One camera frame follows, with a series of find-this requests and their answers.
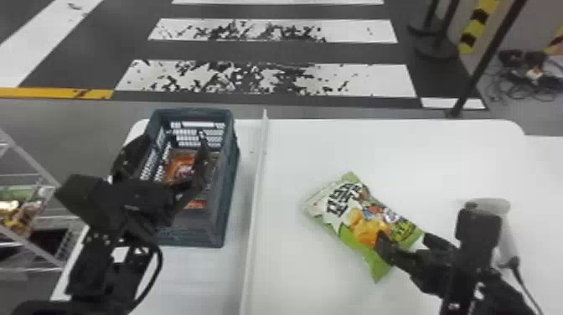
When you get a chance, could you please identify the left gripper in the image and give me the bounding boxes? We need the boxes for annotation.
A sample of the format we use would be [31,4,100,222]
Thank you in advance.
[109,131,213,231]

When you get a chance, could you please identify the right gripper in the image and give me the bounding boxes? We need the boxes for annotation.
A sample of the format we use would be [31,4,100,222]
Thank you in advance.
[374,230,462,299]

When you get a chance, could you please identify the green snack packet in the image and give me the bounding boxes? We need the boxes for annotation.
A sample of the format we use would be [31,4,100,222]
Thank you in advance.
[301,171,426,283]

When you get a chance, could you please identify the red snack packet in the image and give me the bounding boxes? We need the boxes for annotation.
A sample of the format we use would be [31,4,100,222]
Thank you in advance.
[163,148,209,210]

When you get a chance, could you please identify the blue basket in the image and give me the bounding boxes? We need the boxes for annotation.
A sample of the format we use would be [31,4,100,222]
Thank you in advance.
[139,106,241,250]

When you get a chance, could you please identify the white divider board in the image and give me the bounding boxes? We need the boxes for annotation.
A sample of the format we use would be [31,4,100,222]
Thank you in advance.
[238,109,271,315]

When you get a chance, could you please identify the black slanted pole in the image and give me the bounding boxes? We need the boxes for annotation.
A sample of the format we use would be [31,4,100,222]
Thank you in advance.
[445,0,529,119]

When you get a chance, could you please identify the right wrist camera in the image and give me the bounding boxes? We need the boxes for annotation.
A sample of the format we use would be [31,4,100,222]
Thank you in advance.
[454,208,504,271]

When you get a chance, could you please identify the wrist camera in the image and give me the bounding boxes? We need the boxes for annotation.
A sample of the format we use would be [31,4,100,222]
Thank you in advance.
[454,208,504,271]
[54,173,116,232]

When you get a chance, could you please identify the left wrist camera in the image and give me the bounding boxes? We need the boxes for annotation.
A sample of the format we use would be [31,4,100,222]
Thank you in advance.
[54,173,116,232]

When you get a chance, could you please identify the black cable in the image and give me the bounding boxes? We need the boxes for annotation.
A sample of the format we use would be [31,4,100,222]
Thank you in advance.
[498,256,546,315]

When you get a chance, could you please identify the white wire rack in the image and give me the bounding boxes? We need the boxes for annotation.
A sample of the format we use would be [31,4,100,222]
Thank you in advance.
[0,127,85,283]

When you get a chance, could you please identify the black floor cables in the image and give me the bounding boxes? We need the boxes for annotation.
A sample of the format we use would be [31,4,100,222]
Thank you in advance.
[483,47,563,103]

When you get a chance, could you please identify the yellow black striped post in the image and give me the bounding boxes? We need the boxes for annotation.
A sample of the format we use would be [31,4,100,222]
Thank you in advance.
[456,0,501,56]
[542,25,563,57]

